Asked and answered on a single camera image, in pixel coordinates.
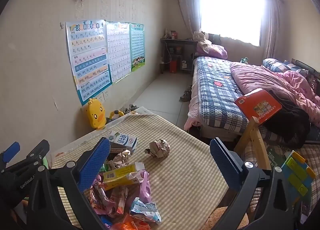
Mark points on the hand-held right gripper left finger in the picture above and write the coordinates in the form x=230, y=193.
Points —
x=96, y=167

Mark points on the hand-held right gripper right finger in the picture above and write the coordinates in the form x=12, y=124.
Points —
x=222, y=162

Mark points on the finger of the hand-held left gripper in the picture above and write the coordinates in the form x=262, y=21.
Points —
x=37, y=151
x=13, y=148

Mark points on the yellow cardboard box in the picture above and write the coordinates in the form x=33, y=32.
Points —
x=120, y=175

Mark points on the crumpled beige paper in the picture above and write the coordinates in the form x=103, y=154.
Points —
x=121, y=158

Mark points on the crumpled pink white wrappers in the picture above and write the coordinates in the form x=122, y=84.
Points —
x=110, y=202

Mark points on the white milk carton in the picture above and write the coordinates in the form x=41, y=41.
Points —
x=125, y=141

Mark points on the green book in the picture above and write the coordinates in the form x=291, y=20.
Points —
x=273, y=156

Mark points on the yellow duck potty seat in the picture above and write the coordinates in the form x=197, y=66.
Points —
x=96, y=115

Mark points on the pink plastic bag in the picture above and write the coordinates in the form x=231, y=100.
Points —
x=145, y=187

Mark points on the tan fluffy cloth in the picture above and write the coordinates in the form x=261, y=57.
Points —
x=217, y=220

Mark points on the crumpled brown paper ball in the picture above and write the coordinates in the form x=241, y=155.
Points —
x=160, y=148

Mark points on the silver blue snack wrapper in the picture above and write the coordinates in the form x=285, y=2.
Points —
x=145, y=210

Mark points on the orange book box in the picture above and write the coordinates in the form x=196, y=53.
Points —
x=260, y=107

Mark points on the bed with plaid sheet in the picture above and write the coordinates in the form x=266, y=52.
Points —
x=215, y=95

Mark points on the small grey shoes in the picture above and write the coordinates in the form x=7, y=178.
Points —
x=130, y=108

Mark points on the orange snack wrapper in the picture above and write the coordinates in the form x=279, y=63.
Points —
x=132, y=226

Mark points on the blue toy with coloured buttons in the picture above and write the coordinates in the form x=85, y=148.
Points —
x=297, y=177

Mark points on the pair of brown shoes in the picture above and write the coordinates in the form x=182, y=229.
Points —
x=186, y=95

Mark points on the black cloth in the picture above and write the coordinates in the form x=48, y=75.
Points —
x=292, y=125

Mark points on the brown plaid cushion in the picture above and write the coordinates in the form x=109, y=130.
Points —
x=312, y=155

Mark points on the pink quilt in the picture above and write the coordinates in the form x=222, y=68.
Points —
x=262, y=77

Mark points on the small green toy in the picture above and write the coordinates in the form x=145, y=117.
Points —
x=244, y=60

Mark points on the red bin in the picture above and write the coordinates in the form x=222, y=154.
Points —
x=173, y=67

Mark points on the blue plaid pillow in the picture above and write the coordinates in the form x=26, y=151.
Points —
x=275, y=65

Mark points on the purple pillow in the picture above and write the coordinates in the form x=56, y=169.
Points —
x=212, y=50

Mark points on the dark wooden headboard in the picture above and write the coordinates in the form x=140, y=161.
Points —
x=312, y=75

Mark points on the beige plush toy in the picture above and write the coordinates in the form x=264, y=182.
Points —
x=200, y=37

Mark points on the dark desk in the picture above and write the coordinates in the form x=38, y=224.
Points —
x=178, y=41

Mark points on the bright window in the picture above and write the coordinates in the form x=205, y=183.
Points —
x=232, y=12

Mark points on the lilac curtain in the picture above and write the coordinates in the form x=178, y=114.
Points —
x=185, y=0

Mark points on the wooden chair frame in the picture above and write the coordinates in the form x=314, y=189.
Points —
x=252, y=130

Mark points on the white wall socket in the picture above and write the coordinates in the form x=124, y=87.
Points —
x=103, y=96

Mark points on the blue-bordered letter wall poster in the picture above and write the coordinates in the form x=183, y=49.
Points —
x=87, y=57

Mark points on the white chart wall poster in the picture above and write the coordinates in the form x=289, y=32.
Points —
x=120, y=50

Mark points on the green number wall poster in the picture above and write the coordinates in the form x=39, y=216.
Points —
x=137, y=45

